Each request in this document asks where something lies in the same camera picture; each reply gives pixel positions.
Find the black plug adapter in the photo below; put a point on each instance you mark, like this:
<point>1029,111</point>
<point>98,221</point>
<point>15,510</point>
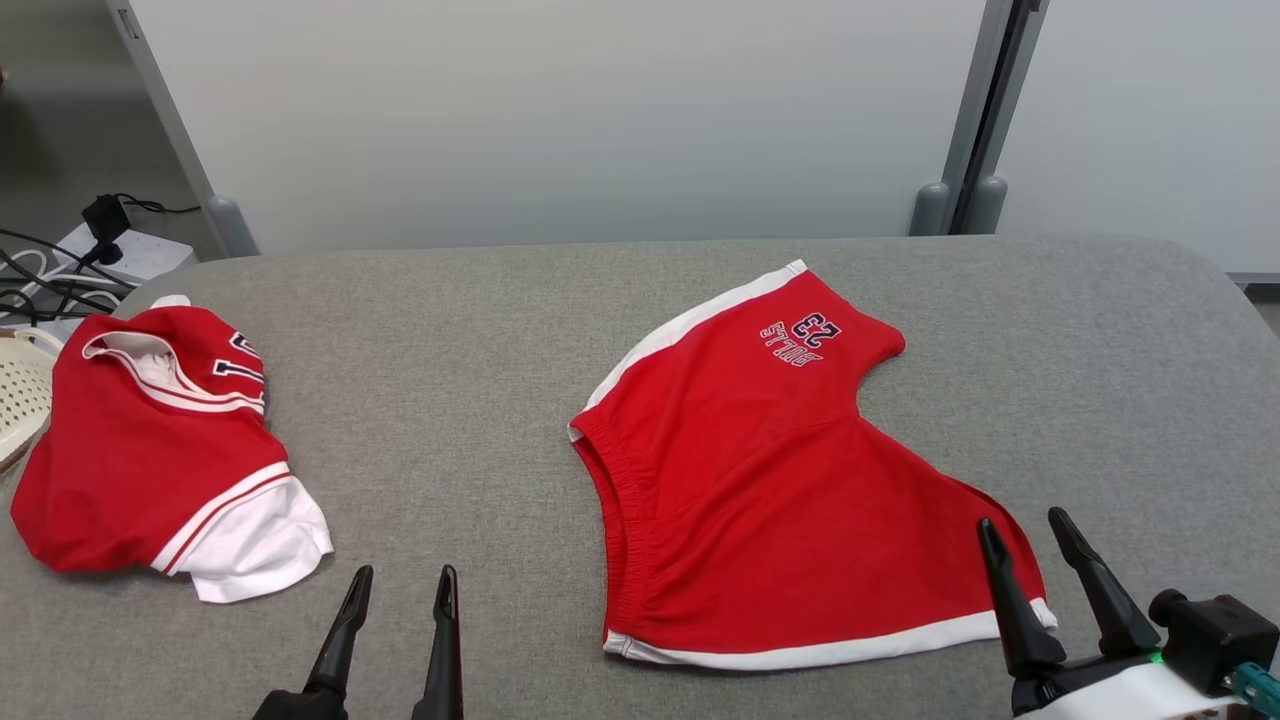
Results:
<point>105,218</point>

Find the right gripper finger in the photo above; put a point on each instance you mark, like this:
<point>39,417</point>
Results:
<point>1115,610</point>
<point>1020,620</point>

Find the red Bulls 23 jersey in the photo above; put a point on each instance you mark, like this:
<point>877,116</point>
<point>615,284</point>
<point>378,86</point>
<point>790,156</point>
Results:
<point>130,470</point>

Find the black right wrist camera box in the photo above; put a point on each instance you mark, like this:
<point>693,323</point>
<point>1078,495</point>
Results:
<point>1220,630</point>

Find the grey metal partition post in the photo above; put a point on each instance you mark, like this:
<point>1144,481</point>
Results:
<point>973,100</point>
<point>1010,100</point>
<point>170,110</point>

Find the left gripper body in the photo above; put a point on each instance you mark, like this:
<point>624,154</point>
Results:
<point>300,708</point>

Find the red shorts with white trim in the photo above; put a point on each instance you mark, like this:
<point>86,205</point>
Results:
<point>750,500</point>

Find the teal right camera connector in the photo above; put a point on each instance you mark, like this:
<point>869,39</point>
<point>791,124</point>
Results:
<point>1258,688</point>

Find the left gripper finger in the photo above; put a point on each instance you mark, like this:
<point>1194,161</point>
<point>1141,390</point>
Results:
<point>340,640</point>
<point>445,660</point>

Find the cream perforated laundry basket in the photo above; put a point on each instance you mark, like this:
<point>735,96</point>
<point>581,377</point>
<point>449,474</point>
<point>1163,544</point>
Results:
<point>20,400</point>

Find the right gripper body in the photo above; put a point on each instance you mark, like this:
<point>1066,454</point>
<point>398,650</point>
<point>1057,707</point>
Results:
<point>1120,695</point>

